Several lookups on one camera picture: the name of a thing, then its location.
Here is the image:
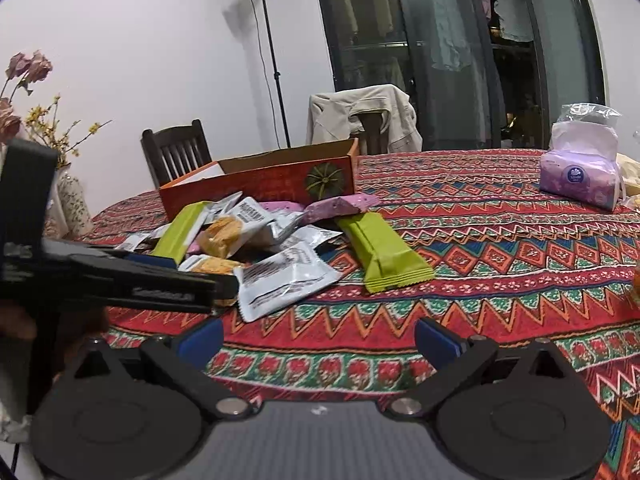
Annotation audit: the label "pale yellow bag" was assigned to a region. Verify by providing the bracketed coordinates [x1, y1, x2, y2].
[615, 152, 640, 196]

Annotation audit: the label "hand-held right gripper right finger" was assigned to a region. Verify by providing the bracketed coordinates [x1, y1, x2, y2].
[389, 316, 571, 420]

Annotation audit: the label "light blue hanging garment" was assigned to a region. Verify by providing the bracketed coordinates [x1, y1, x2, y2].
[430, 0, 467, 71]

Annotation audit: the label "dark wooden chair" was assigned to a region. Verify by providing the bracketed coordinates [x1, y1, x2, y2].
[350, 112, 396, 156]
[140, 119, 213, 188]

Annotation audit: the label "orange cardboard box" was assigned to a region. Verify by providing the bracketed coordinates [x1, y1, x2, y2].
[159, 137, 360, 221]

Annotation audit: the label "white hanging garment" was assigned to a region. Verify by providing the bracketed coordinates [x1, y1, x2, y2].
[494, 0, 535, 43]

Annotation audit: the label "pile of white snack packets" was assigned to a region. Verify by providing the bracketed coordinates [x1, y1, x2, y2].
[114, 192, 343, 323]

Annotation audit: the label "glass sliding door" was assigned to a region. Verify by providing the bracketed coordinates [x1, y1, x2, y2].
[311, 0, 608, 151]

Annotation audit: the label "red patterned tablecloth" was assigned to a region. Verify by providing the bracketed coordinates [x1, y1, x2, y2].
[42, 147, 640, 480]

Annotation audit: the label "clear plastic bag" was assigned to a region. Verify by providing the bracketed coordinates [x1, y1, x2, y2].
[552, 102, 623, 128]

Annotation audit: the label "dried pink flowers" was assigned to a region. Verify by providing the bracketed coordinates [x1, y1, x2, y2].
[0, 50, 53, 141]

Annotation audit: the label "floral ceramic vase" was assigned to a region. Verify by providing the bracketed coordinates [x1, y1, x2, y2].
[55, 167, 93, 236]

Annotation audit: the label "yellow flower branches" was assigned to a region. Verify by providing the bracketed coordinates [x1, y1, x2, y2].
[25, 95, 113, 168]

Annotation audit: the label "chair with beige jacket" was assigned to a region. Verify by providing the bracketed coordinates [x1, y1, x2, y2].
[306, 85, 423, 153]

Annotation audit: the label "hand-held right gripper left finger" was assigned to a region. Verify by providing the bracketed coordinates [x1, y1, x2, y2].
[74, 317, 253, 421]

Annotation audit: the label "purple tissue pack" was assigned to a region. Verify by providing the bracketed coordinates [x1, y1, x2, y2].
[539, 122, 626, 211]

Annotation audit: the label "green snack bar packet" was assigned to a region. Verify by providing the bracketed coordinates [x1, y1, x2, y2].
[336, 211, 435, 294]
[150, 201, 213, 266]

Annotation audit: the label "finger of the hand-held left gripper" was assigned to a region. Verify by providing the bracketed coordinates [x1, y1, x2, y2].
[42, 240, 178, 270]
[70, 255, 240, 302]

